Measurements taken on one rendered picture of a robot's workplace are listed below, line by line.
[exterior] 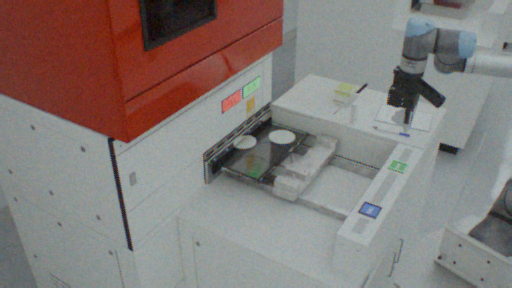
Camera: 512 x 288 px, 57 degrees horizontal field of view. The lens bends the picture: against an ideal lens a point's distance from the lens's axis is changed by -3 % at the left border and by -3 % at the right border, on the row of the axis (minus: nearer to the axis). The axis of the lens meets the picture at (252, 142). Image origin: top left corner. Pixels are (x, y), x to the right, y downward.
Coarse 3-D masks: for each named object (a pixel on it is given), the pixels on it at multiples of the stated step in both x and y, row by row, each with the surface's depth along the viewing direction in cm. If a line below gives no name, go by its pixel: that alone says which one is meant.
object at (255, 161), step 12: (252, 132) 190; (264, 132) 190; (264, 144) 183; (276, 144) 183; (288, 144) 183; (228, 156) 176; (240, 156) 176; (252, 156) 176; (264, 156) 176; (276, 156) 176; (228, 168) 170; (240, 168) 170; (252, 168) 170; (264, 168) 170
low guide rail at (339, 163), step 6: (294, 150) 192; (300, 150) 190; (306, 150) 189; (330, 162) 185; (336, 162) 183; (342, 162) 182; (348, 162) 182; (342, 168) 183; (348, 168) 182; (354, 168) 180; (360, 168) 179; (366, 168) 178; (360, 174) 180; (366, 174) 178; (372, 174) 177
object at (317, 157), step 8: (312, 152) 182; (320, 152) 182; (328, 152) 182; (304, 160) 178; (312, 160) 178; (320, 160) 178; (328, 160) 181; (304, 168) 173; (312, 168) 173; (320, 168) 176; (288, 176) 169; (312, 176) 171; (304, 184) 166; (272, 192) 165; (280, 192) 163; (288, 192) 162
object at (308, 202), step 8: (232, 176) 178; (248, 184) 175; (256, 184) 173; (264, 184) 171; (272, 184) 170; (296, 200) 166; (304, 200) 164; (312, 200) 163; (312, 208) 163; (320, 208) 161; (328, 208) 160; (336, 208) 159; (336, 216) 159; (344, 216) 157
